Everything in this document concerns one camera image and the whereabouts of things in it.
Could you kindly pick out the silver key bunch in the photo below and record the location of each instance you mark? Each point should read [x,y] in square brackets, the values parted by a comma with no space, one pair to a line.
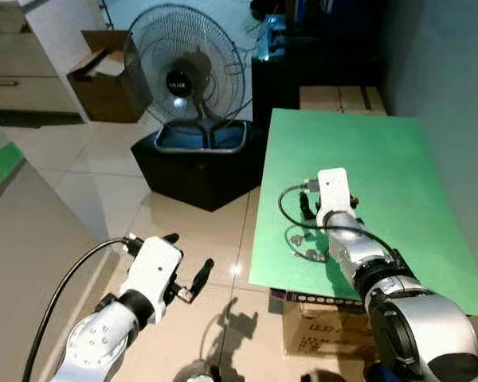
[311,255]

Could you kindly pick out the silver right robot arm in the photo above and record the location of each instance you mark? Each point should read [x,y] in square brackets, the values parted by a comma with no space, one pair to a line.
[414,326]

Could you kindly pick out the black angular bin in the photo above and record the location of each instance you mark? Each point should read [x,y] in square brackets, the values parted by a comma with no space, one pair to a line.
[199,179]

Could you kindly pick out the green corrugated plastic sheet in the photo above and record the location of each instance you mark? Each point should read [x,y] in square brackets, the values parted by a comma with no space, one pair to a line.
[382,175]

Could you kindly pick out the grey left robot leg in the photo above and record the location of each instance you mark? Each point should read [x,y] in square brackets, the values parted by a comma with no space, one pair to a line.
[195,372]

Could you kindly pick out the grey robot leg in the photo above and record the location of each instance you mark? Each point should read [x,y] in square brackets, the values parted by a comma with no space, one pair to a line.
[195,372]
[320,376]

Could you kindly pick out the black flat box with dots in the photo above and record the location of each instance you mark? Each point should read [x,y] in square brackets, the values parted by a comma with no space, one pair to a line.
[303,297]

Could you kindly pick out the closed brown cardboard box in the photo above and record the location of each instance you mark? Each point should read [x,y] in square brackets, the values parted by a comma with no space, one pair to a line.
[342,99]

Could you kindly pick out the brown printed cardboard box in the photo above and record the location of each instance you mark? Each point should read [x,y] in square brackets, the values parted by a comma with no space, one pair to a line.
[319,330]

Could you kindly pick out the black cabinet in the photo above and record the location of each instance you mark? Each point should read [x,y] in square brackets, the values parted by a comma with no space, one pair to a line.
[319,72]

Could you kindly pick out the grey right robot leg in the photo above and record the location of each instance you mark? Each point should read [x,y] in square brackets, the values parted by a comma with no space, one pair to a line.
[320,376]

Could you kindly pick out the open brown cardboard box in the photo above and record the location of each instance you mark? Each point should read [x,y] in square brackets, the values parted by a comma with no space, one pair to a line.
[103,95]

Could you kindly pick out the black standing fan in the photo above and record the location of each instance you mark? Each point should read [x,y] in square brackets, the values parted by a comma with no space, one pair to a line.
[179,79]

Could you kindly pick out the pale clear plastic container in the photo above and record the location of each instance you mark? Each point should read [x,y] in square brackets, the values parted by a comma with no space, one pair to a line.
[272,44]

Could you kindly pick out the beige drawer cabinet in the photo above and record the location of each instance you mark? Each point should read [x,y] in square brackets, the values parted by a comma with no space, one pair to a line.
[24,72]

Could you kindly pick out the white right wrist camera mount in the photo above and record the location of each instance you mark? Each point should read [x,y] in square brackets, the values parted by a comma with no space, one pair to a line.
[333,191]

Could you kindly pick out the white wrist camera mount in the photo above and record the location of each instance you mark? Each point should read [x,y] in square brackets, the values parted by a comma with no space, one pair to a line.
[153,267]
[333,191]

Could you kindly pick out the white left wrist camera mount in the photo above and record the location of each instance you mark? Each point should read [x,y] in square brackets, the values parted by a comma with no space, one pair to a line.
[153,267]

